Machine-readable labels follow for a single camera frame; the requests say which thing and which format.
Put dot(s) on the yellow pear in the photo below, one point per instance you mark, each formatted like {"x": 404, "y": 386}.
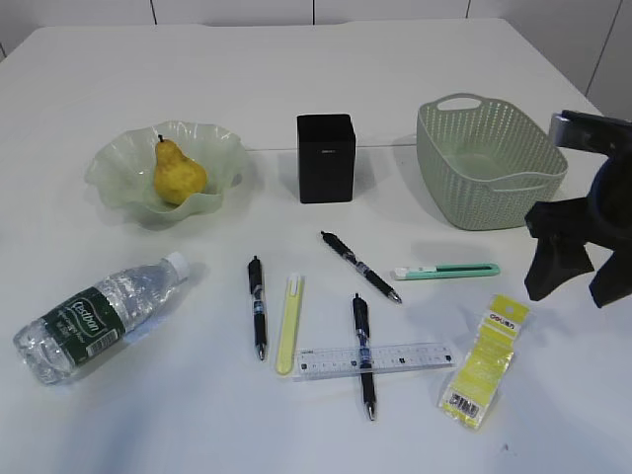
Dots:
{"x": 176, "y": 176}

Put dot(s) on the yellow waste paper package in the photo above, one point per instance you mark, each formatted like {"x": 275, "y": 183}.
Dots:
{"x": 473, "y": 387}

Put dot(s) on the black pen left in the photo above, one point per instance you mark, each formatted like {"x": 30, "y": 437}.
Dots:
{"x": 256, "y": 284}

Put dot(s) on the black pen upper middle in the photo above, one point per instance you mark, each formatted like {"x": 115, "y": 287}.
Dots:
{"x": 337, "y": 245}

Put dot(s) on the black square pen holder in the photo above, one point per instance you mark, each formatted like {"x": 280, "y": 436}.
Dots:
{"x": 326, "y": 155}

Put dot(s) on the yellow utility knife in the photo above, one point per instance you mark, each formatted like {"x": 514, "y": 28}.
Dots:
{"x": 289, "y": 324}

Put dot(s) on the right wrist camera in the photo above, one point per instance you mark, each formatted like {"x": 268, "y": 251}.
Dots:
{"x": 591, "y": 133}

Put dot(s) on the green plastic woven basket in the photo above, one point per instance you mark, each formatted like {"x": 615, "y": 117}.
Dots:
{"x": 485, "y": 162}

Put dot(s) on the black pen on ruler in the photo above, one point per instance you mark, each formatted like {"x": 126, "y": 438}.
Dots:
{"x": 360, "y": 310}

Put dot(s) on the clear plastic ruler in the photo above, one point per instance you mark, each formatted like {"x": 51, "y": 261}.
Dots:
{"x": 340, "y": 363}

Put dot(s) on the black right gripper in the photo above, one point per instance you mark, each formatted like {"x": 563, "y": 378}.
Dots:
{"x": 602, "y": 217}

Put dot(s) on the clear plastic water bottle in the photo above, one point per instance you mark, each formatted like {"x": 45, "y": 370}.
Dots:
{"x": 56, "y": 345}

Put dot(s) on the green utility knife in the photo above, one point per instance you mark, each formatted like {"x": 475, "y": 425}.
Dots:
{"x": 446, "y": 271}

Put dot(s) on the green wavy glass plate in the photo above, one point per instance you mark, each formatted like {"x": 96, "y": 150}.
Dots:
{"x": 122, "y": 171}

